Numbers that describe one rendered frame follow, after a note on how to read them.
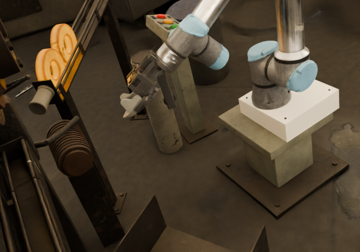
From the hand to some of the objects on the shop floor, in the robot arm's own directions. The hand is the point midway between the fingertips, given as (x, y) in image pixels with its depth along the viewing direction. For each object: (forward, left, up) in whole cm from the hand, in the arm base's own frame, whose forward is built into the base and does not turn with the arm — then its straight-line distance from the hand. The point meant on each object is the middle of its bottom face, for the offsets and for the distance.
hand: (128, 116), depth 138 cm
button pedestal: (-44, -63, -64) cm, 100 cm away
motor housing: (+19, -32, -65) cm, 75 cm away
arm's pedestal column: (-56, -12, -67) cm, 88 cm away
